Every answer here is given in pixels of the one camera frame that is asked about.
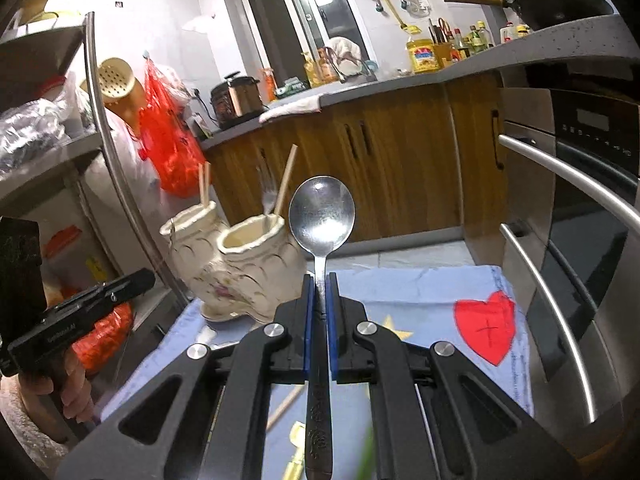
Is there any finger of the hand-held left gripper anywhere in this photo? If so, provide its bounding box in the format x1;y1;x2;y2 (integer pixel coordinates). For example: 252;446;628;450
100;268;156;307

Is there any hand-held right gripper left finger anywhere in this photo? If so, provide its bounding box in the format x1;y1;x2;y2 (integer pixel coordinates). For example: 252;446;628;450
55;272;318;480

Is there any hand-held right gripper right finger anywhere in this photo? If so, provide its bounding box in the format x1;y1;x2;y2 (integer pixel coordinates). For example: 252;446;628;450
325;271;583;480

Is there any floral ceramic utensil holder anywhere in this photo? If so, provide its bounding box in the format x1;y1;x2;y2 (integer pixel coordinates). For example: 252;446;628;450
160;200;313;325

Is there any silver spoon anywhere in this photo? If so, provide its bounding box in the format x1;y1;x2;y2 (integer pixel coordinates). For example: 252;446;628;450
288;176;357;480

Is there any yellow plastic sealing clip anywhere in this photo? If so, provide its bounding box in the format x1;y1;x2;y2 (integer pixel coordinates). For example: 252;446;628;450
282;421;308;480

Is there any silver fork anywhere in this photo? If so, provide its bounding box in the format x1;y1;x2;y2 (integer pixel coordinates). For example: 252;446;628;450
255;164;278;215

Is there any person's left forearm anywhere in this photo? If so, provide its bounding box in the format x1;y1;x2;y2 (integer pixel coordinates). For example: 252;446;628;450
0;375;56;466

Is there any person's left hand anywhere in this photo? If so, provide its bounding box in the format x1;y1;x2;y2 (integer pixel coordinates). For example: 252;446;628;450
17;345;96;423

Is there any red lidded container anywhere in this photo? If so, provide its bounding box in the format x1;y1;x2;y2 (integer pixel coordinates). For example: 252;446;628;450
42;227;83;261

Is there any orange red plastic bag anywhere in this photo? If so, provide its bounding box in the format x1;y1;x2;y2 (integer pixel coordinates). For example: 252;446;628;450
70;300;135;373

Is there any cream ceramic holder saucer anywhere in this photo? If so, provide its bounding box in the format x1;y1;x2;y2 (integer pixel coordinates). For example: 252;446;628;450
200;300;278;328

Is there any blue cartoon printed cloth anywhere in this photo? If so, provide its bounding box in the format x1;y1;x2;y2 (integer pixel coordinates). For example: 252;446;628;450
97;265;536;480

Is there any white plastic bag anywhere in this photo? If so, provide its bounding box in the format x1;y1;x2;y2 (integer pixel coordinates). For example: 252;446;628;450
107;110;166;281

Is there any clear bag of dark goods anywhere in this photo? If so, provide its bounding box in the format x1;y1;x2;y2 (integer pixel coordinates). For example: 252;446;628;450
0;97;71;173

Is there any wooden base cabinet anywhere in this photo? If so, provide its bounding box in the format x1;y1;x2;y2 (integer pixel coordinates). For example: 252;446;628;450
202;72;506;266

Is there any tan plastic colander scoop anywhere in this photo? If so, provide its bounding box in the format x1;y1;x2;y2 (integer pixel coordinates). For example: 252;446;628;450
80;57;148;131

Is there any brown electric pressure cooker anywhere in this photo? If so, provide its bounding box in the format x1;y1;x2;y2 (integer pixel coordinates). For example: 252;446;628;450
210;72;265;130

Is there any white dish towel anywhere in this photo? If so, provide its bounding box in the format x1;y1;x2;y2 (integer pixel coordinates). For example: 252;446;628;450
258;94;322;125

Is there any steel shelf rack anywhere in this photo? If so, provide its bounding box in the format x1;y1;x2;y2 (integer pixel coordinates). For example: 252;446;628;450
0;10;196;311

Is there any green box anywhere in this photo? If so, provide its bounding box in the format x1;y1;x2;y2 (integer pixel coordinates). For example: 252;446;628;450
275;77;308;100

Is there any yellow dish soap bottle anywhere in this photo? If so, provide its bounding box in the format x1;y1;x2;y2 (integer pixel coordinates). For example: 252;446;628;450
302;50;321;88

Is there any metal faucet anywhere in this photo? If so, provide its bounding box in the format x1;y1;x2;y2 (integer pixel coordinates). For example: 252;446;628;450
320;47;378;81

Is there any orange dish soap bottle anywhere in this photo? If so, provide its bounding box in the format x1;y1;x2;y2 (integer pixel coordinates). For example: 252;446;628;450
317;49;341;85

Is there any white rag on faucet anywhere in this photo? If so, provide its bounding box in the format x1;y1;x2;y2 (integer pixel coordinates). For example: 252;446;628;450
327;36;363;63

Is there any stainless steel built-in oven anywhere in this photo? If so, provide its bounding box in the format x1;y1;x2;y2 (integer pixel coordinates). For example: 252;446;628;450
497;57;640;461

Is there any yellow cooking oil bottle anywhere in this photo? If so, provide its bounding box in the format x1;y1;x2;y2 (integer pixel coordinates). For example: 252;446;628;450
405;35;443;75

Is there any knife block with knives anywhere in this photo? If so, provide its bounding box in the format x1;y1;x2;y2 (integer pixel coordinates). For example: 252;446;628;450
427;17;453;68

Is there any kitchen window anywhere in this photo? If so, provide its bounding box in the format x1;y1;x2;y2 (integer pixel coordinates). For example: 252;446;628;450
212;0;373;96

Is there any row of sauce bottles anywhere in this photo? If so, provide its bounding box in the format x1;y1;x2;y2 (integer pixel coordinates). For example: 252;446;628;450
447;20;496;61

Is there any grey stone countertop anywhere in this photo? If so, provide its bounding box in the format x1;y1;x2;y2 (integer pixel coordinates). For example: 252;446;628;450
200;12;640;151

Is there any long steel oven handle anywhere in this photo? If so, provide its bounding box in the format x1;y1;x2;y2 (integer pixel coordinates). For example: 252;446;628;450
497;134;640;233
500;222;601;426

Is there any yellow hose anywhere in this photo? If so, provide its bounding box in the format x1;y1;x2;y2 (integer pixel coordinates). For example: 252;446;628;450
372;0;423;36

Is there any black wok with wooden handle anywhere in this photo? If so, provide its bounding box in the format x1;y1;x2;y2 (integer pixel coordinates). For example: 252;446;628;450
442;0;615;31

